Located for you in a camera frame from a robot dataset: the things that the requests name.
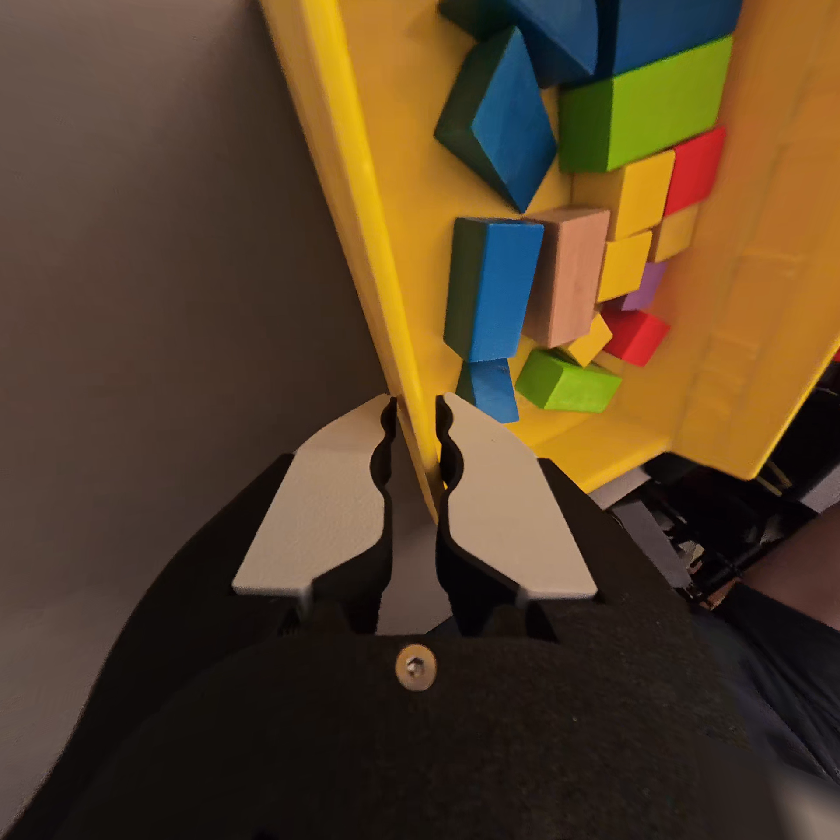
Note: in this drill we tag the red wooden cube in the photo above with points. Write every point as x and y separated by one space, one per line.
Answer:
695 170
635 336

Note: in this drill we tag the yellow plastic bin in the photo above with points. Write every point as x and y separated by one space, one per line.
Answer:
754 328

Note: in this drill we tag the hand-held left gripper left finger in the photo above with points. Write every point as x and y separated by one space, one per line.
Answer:
315 518

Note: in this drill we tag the beige long wooden block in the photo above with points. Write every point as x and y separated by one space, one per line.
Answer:
571 275

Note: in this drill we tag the green wooden block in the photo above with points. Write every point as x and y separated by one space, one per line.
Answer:
656 105
564 384

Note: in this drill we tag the person's right forearm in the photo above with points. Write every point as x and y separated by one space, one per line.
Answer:
804 564

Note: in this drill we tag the blue half-round wooden block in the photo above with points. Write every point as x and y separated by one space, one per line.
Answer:
558 39

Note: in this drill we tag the person in dark shirt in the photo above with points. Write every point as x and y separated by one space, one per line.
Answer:
774 676

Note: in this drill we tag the blue rectangular wooden block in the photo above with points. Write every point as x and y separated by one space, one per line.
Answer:
499 289
508 124
669 33

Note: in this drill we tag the orange wooden cube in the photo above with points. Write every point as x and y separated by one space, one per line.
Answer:
643 193
674 235
623 266
589 341

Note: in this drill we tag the purple wooden cube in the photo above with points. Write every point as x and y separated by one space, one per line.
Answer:
646 287

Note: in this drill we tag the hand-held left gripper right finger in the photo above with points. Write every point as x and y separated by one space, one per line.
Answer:
512 518

